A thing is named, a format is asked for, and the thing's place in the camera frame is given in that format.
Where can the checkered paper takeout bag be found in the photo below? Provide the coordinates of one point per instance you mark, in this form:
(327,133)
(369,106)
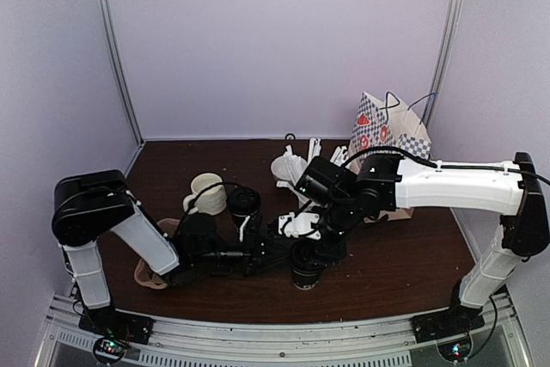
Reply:
(384,134)

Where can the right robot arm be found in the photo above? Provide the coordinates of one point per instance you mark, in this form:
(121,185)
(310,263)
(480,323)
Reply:
(510,188)

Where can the brown pulp cup carrier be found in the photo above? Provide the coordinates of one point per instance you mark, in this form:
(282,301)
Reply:
(143,275)

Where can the black plastic cup lid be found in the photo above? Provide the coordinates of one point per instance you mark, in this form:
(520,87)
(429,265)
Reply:
(243,201)
(301,257)

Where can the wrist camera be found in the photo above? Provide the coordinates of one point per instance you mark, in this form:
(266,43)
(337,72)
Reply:
(196,237)
(323,182)

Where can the black paper coffee cup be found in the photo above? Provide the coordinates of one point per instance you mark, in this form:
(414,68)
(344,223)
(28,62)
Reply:
(305,280)
(253,223)

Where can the right aluminium corner post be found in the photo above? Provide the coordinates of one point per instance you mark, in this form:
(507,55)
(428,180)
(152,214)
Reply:
(449,30)

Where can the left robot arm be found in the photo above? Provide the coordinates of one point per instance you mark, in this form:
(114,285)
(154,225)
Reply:
(90,205)

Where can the white cup of straws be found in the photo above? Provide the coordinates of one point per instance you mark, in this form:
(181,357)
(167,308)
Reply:
(314,149)

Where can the white ceramic bowl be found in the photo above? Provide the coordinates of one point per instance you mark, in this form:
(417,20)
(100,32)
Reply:
(288,168)

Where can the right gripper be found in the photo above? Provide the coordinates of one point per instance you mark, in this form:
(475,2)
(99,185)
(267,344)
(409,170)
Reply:
(335,254)

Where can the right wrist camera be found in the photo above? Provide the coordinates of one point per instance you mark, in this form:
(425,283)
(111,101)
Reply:
(323,182)

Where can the cream ribbed ceramic mug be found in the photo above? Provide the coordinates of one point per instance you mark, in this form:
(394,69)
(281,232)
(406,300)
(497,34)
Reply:
(207,195)

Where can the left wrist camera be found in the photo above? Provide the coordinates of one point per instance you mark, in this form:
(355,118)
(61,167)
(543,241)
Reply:
(196,237)

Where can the aluminium front rail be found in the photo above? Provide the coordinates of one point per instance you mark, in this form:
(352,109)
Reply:
(387,341)

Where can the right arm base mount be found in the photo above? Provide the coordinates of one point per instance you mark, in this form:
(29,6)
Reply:
(451,333)

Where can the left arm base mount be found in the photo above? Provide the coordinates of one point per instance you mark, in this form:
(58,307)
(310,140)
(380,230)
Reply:
(118,333)

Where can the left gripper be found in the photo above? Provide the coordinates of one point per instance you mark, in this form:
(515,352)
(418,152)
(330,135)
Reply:
(254,255)

